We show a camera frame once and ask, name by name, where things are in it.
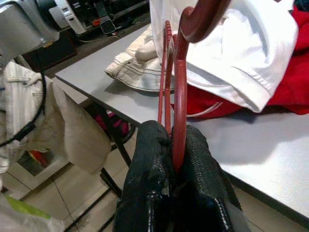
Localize white printer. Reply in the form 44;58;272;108
49;0;87;34

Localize white t-shirt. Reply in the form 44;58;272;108
149;0;300;113

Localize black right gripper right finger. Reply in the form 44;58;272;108
169;124;243;232

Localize red shirt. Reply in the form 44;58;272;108
169;4;309;120

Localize beige shorts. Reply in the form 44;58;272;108
105;24;176;92

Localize small grey fan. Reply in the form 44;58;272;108
100;18;116;35

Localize beige jacket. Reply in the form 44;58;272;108
0;60;112;176

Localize pink cloth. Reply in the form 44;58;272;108
95;111;132;138

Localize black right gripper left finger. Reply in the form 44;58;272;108
114;119;175;232

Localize black table leg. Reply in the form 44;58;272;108
96;106;136;199

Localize red plastic hanger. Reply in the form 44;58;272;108
157;0;239;174

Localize white cloth with green patch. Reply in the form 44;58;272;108
0;190;67;232

